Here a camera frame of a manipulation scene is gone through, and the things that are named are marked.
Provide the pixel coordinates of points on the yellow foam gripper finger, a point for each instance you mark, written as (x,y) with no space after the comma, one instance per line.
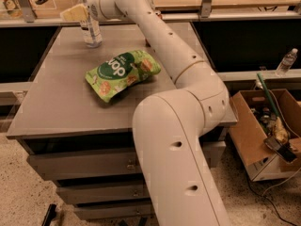
(76,13)

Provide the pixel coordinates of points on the clear plastic water bottle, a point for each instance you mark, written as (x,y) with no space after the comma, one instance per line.
(90,27)

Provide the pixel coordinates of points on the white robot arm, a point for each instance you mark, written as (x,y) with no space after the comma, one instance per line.
(167,125)

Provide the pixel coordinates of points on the small clear bottle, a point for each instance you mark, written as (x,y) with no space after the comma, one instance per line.
(286,63)

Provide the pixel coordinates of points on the wooden shelf rack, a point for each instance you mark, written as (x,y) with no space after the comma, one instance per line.
(184,10)

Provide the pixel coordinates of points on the green snack bag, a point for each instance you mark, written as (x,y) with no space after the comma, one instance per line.
(121,72)

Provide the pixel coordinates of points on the grey drawer cabinet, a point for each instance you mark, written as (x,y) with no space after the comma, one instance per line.
(75,140)

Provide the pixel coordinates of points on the cardboard box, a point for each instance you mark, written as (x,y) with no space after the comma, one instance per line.
(248,136)

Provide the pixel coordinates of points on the black phone device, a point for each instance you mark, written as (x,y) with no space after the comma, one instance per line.
(284,152)

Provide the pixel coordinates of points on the green handled brush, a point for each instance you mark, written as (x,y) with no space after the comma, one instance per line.
(279,131)

